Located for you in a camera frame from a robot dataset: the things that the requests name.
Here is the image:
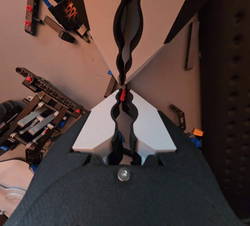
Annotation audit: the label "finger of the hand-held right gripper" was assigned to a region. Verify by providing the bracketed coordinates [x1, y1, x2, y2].
[77, 0, 126, 85]
[124, 0, 198, 85]

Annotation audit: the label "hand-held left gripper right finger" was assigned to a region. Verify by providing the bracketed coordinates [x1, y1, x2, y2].
[129, 90, 177, 163]

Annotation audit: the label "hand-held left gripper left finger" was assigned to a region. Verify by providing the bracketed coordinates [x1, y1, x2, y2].
[72, 90, 119, 163]

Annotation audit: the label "black orange flame toy panel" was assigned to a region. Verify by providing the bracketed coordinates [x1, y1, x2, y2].
[49, 0, 81, 31]

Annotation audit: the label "black toy truck chassis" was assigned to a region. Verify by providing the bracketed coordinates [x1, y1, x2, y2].
[0, 67, 84, 164]

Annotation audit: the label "black toy beam red pins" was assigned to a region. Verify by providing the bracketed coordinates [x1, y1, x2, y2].
[24, 0, 42, 36]

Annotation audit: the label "light grey desk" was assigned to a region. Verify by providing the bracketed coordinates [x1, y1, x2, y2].
[0, 0, 203, 211]

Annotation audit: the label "black angled toy beam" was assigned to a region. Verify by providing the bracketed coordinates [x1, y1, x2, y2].
[169, 104, 187, 131]

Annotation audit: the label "white document stand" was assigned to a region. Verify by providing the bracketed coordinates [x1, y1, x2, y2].
[0, 160, 37, 217]

